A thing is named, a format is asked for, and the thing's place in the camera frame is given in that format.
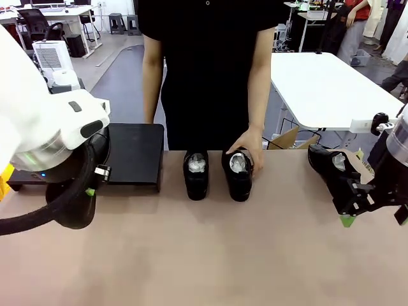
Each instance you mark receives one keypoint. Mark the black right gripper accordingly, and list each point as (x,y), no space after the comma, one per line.
(392,185)

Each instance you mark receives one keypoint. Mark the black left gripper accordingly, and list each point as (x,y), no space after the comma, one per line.
(57,173)

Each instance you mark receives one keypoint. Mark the person's left forearm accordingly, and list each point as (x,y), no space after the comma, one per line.
(258,95)

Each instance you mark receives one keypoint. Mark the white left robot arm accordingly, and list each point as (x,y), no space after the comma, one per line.
(32,111)

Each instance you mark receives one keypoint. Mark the person's right forearm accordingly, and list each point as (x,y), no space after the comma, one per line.
(153,89)

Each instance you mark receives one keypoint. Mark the black shoe stand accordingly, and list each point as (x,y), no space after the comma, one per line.
(134,153)

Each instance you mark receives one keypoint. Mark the person's right hand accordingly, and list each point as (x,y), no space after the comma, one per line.
(150,116)

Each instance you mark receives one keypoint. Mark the person's left hand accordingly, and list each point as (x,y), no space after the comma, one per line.
(255,143)

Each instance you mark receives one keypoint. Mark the white crumpled stuffing paper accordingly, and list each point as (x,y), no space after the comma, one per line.
(339,162)
(239,163)
(197,164)

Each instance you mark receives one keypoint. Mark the grey step stool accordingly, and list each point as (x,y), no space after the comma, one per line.
(82,83)

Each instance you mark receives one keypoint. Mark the white paper roll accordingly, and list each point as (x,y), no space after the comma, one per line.
(65,79)

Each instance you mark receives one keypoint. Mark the yellow plastic box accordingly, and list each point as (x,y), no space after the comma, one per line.
(4,185)

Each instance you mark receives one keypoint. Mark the brown cardboard box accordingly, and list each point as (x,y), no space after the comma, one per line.
(287,140)

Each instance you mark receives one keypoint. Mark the white dehumidifier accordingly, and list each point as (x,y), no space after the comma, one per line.
(51,57)

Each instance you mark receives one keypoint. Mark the black computer tower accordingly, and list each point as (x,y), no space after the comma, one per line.
(76,46)

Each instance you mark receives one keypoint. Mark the seated person's dark leg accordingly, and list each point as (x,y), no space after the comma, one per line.
(395,78)

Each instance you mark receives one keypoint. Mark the white table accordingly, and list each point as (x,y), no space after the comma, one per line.
(318,83)

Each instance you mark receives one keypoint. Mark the person's black-clothed torso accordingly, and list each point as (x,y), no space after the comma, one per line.
(207,79)

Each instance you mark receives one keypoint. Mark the blue-grey plastic bin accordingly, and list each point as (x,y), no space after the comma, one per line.
(361,59)

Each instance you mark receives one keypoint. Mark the grey plastic stool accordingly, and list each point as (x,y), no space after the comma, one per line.
(133,24)
(116,20)

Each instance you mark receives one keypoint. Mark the black desk chair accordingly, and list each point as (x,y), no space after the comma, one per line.
(86,20)

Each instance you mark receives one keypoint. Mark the white office desk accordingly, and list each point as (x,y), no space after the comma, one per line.
(73,11)

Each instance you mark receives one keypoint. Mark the black office chair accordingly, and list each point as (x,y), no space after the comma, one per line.
(35,22)

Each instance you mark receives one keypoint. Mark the person in red shirt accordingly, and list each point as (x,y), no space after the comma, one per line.
(350,41)

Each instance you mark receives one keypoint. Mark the black computer monitor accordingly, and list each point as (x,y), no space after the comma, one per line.
(48,2)
(81,2)

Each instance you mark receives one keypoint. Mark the person in dark clothes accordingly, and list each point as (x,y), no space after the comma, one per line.
(390,28)

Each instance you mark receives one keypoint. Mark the desk with black panel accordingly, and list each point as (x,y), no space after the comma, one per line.
(314,35)

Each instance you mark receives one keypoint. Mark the white computer tower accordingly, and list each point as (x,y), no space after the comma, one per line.
(280,35)

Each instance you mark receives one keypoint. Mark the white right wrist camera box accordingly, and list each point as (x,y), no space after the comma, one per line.
(361,126)

